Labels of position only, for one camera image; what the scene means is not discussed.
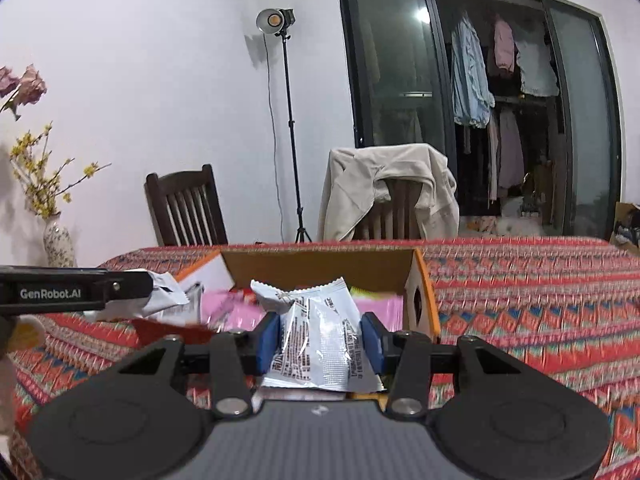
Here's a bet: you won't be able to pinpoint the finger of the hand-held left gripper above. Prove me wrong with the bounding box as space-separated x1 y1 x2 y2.
114 270 154 300

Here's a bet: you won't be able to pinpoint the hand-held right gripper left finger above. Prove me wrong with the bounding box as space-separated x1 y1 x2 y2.
117 312 281 420

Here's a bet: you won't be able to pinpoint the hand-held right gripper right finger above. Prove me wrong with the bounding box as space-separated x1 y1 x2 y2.
361 312 526 420

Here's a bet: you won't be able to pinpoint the white snack packet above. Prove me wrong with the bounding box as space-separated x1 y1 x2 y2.
92 270 191 323

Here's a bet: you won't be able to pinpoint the clear crinkled snack packet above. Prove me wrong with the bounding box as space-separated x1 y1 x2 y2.
250 277 386 393

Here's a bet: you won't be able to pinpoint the red orange cardboard box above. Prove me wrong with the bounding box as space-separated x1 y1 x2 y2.
132 247 442 401

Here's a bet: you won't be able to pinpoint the pink snack packet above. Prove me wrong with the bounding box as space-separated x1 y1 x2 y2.
200 287 268 333
350 295 405 332

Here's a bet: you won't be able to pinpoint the floral patterned vase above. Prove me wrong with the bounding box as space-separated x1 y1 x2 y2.
43 212 77 268

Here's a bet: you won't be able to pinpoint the green snack bar packet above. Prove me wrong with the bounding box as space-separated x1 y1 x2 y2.
350 286 402 302

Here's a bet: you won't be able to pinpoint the yellow flower branches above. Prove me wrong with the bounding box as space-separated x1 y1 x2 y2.
10 122 112 218

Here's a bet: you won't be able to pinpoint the dark wooden chair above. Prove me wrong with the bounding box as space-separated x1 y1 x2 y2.
144 164 228 247

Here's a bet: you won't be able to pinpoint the brown wooden chair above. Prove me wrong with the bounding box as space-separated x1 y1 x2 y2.
352 180 426 241

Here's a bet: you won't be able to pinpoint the beige jacket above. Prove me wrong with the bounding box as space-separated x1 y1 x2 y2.
318 143 460 242

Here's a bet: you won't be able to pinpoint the white fluffy dog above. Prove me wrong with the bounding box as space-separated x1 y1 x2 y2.
495 197 543 236

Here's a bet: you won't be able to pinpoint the pale pink hanging garments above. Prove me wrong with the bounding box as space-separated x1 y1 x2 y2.
487 107 526 201

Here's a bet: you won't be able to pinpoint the light blue hanging shirt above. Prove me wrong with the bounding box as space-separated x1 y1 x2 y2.
451 12 496 128

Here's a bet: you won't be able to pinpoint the open cardboard carton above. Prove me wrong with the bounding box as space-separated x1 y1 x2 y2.
610 201 640 256

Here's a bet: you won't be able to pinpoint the wardrobe with hanging clothes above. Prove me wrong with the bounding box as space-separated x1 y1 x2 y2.
335 0 626 238

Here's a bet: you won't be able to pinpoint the studio light on stand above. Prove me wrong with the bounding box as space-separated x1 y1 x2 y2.
256 7 313 243

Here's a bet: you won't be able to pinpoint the white hanging shirt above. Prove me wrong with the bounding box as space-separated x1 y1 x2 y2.
515 27 560 97

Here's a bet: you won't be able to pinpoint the pink hanging jacket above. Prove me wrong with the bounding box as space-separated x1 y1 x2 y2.
494 17 517 76

